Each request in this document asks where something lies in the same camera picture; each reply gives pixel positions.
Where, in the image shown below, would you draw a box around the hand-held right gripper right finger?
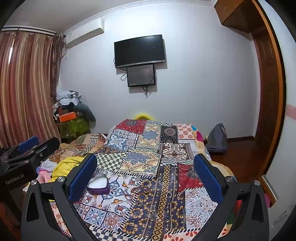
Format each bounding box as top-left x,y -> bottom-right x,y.
194,153 -> 270,241

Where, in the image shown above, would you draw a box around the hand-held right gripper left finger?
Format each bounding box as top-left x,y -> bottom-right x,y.
20,153 -> 97,241

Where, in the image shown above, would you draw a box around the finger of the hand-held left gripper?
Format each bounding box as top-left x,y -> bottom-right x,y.
0,136 -> 40,163
6,137 -> 60,170

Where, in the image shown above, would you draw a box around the clear plastic jewellery tray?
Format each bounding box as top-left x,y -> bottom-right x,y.
87,174 -> 110,195

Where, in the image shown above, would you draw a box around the red-brown cord bracelet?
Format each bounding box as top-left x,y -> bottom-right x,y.
131,185 -> 151,195

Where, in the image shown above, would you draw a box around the yellow cartoon blanket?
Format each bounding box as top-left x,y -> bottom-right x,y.
49,156 -> 82,183

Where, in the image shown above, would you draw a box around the pink cloth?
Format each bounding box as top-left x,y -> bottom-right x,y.
36,160 -> 57,184

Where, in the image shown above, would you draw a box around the green cloth-covered stand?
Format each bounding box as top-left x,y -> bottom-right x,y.
57,117 -> 91,140

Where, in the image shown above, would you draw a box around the striped brown quilt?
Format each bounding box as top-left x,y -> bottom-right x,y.
49,133 -> 108,161

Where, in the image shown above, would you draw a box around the orange box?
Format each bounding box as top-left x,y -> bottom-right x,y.
58,112 -> 77,123

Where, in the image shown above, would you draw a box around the grey bag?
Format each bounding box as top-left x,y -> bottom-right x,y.
204,123 -> 228,155

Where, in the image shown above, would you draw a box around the floral bedsheet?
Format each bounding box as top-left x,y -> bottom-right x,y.
47,124 -> 237,241

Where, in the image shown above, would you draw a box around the pile of clothes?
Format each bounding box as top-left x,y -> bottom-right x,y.
52,90 -> 83,121

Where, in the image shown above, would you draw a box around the grey stuffed cushion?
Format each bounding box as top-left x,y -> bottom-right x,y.
74,102 -> 97,122

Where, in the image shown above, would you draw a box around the striped red-brown curtain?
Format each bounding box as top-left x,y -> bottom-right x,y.
0,30 -> 65,149

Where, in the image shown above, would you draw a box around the patchwork patterned cloth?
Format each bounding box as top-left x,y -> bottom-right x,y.
72,119 -> 221,241

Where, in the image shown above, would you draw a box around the yellow fluffy item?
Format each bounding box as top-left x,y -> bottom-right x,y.
134,113 -> 154,121

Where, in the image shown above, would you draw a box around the wooden door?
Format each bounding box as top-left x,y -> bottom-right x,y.
251,0 -> 287,184

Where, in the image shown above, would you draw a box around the white air conditioner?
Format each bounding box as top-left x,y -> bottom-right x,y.
63,18 -> 105,48

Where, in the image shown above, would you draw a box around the large black television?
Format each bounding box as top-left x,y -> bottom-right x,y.
114,34 -> 166,69

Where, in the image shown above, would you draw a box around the wooden wardrobe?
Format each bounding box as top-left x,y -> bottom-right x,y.
214,0 -> 260,33

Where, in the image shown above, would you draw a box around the curtain rail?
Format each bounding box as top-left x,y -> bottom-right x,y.
1,25 -> 57,36

